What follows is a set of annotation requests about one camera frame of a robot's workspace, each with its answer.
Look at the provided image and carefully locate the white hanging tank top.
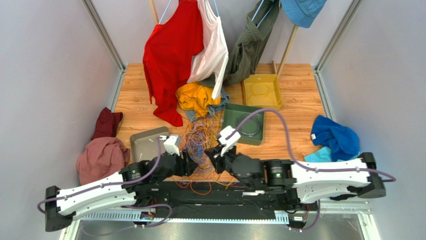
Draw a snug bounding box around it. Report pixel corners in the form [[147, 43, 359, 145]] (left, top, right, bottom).
[[187, 0, 229, 100]]

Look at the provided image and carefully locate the yellow cable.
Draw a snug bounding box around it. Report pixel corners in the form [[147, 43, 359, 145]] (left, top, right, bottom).
[[245, 81, 283, 107]]

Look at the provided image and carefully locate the multicolour cable pile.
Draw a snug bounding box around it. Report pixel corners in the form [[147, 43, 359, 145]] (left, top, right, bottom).
[[169, 109, 247, 196]]

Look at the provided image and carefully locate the yellow plastic tray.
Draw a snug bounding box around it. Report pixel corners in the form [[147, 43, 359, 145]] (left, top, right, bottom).
[[241, 74, 283, 111]]

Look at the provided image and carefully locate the red hanging shirt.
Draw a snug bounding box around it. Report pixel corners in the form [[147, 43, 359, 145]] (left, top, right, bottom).
[[142, 0, 204, 127]]

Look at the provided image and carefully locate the dark blue cloth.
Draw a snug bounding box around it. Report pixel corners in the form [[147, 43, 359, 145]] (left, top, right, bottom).
[[310, 115, 360, 162]]

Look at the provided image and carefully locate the yellow crumpled garment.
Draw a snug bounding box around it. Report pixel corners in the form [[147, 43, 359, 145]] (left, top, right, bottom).
[[175, 82, 221, 120]]

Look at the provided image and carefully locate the dusty pink cloth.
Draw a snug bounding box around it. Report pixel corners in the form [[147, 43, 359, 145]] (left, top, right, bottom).
[[76, 137, 130, 185]]

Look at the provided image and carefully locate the turquoise cloth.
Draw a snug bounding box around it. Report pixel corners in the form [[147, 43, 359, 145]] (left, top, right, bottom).
[[303, 146, 362, 163]]

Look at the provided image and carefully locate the grey plastic tray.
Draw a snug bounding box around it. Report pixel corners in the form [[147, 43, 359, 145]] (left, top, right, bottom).
[[130, 126, 170, 163]]

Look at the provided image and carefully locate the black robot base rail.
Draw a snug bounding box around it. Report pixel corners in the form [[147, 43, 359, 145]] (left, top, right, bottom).
[[44, 179, 387, 233]]

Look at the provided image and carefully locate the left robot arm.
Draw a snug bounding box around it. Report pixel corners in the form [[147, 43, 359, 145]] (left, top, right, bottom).
[[37, 134, 199, 232]]

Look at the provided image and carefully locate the wooden rack pole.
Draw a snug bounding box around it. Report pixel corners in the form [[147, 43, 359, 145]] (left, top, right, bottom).
[[271, 24, 299, 80]]

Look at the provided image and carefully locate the grey-blue cloth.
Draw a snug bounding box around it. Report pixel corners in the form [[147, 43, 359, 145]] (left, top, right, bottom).
[[205, 87, 230, 118]]

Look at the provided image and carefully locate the coiled black cable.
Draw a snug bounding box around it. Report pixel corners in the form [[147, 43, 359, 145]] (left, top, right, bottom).
[[235, 114, 262, 138]]

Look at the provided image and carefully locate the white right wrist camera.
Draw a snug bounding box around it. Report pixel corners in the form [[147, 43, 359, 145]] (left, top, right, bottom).
[[218, 125, 241, 157]]

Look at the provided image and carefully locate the olive green hanging garment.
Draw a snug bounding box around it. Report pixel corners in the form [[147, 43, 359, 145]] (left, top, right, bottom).
[[222, 0, 280, 86]]

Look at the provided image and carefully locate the maroon cloth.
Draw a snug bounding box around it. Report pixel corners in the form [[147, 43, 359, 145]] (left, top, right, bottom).
[[90, 107, 124, 140]]

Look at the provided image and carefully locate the light blue bucket hat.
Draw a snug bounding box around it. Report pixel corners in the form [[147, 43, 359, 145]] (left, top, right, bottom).
[[280, 0, 327, 29]]

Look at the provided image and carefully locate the green plastic tray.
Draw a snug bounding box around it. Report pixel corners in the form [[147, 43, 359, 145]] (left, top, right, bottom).
[[222, 102, 265, 146]]

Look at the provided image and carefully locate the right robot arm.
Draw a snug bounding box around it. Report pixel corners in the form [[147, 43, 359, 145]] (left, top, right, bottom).
[[204, 108, 396, 205]]

